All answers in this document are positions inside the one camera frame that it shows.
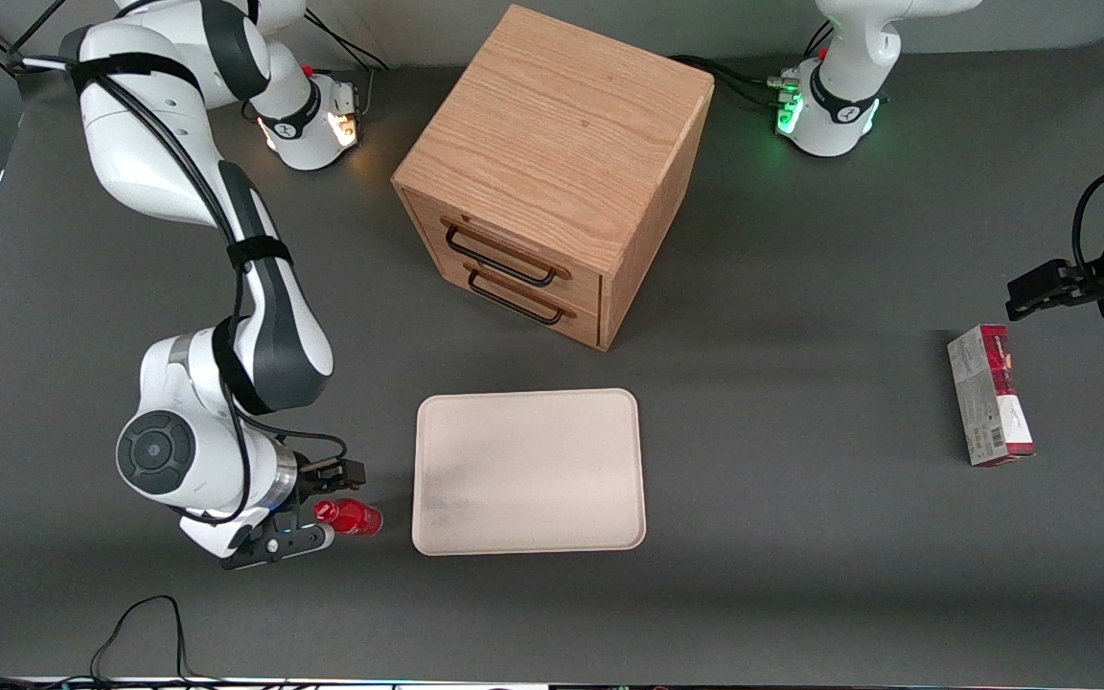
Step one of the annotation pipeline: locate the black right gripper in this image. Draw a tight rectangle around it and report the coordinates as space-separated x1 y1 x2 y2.
266 458 367 538

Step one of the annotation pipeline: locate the red coke bottle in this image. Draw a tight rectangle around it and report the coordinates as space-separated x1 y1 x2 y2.
314 497 384 539

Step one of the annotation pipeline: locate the cream plastic tray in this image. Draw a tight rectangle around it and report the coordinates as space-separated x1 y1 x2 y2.
412 387 648 557

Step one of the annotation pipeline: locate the red tartan shortbread box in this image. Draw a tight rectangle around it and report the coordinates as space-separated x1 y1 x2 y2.
947 324 1038 469

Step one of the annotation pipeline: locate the wooden drawer front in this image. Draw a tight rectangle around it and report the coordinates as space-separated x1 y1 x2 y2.
423 251 604 348
403 190 604 312

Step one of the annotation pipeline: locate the wooden drawer cabinet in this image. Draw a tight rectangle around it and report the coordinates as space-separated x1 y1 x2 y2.
391 4 716 353

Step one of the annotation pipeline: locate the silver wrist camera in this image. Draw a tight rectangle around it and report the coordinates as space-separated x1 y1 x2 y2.
221 522 335 572

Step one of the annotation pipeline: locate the black loose cable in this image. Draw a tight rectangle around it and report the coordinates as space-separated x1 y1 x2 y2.
0 594 299 690

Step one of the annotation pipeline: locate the black metal drawer handle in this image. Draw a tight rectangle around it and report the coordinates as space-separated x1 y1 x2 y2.
443 222 560 288
466 268 567 327

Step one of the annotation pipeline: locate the black base cable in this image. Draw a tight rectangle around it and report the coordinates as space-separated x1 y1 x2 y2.
672 55 794 108
303 8 392 97

